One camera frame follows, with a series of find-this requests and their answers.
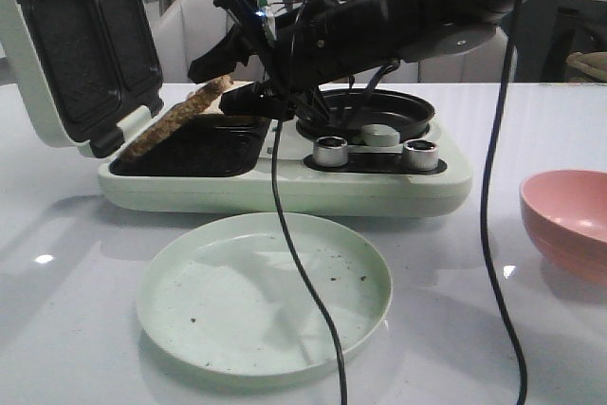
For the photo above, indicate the left silver control knob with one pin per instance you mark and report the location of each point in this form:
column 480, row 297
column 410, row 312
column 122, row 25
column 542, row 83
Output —
column 330, row 152

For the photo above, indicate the grey upholstered chair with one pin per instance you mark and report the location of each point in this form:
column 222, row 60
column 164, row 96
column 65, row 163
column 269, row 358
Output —
column 187, row 30
column 483, row 64

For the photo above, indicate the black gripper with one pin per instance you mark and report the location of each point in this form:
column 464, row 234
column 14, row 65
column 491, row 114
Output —
column 315, row 44

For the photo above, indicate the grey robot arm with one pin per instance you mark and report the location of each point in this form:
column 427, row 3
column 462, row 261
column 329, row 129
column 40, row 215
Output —
column 453, row 26

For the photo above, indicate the breakfast maker hinged lid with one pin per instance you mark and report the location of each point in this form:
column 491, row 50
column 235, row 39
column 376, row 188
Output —
column 84, row 69

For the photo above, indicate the pink plastic bowl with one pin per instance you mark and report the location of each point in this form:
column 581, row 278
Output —
column 564, row 215

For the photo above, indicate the right silver control knob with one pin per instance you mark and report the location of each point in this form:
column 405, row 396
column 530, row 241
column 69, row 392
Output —
column 420, row 155

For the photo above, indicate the right grey upholstered chair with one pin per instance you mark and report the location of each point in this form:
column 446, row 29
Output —
column 483, row 64

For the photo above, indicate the mint green breakfast maker base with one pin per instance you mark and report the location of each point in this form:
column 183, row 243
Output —
column 220, row 164

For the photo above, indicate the white bread slice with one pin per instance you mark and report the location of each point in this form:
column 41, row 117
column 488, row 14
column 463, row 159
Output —
column 197, row 106

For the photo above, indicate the mint green round plate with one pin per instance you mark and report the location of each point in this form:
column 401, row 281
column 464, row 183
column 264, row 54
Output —
column 260, row 298

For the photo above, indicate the silver control knob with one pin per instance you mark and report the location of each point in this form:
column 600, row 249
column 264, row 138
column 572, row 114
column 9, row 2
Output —
column 330, row 152
column 420, row 155

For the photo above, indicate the round black frying pan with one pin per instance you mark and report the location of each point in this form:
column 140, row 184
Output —
column 406, row 113

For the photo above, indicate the left grey upholstered chair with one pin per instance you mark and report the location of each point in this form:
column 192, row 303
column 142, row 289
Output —
column 187, row 30

